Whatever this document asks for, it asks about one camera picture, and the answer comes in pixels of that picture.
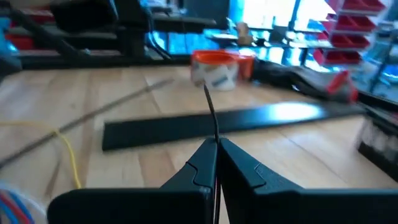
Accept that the brown cardboard piece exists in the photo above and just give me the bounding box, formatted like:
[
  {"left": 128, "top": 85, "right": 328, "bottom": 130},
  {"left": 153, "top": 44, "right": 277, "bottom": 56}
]
[{"left": 235, "top": 21, "right": 253, "bottom": 47}]

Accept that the red storage bin shelf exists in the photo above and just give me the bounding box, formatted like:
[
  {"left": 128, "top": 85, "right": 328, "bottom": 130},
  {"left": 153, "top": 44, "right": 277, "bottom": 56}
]
[{"left": 312, "top": 0, "right": 388, "bottom": 66}]

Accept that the multicoloured wire bundle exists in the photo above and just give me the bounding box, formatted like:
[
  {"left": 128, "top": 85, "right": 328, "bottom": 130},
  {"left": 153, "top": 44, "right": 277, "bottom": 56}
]
[{"left": 0, "top": 120, "right": 83, "bottom": 224}]

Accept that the grey and red work glove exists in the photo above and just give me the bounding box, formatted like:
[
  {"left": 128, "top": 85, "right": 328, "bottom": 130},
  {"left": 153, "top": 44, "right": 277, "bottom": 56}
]
[{"left": 252, "top": 58, "right": 360, "bottom": 104}]

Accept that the black background table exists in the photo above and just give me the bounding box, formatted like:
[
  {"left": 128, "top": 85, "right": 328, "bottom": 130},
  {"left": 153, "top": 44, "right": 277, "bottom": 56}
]
[{"left": 151, "top": 14, "right": 218, "bottom": 34}]

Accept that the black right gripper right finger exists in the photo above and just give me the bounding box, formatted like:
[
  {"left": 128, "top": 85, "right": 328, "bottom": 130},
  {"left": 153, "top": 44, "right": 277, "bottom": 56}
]
[{"left": 219, "top": 138, "right": 398, "bottom": 224}]

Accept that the flat black duct cover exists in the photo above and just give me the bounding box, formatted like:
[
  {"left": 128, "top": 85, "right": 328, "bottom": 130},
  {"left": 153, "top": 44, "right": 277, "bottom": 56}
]
[{"left": 101, "top": 101, "right": 365, "bottom": 152}]

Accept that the orange tape dispenser roll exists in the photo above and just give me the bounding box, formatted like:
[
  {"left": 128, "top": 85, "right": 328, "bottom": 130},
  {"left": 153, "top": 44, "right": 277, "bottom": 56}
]
[{"left": 190, "top": 49, "right": 256, "bottom": 92}]

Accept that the black aluminium table frame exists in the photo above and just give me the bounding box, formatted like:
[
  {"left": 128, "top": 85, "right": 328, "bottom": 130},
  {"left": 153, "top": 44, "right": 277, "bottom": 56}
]
[{"left": 18, "top": 51, "right": 398, "bottom": 113}]

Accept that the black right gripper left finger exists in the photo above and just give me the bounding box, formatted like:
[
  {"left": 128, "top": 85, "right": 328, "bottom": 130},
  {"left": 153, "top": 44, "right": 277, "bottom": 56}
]
[{"left": 47, "top": 136, "right": 219, "bottom": 224}]

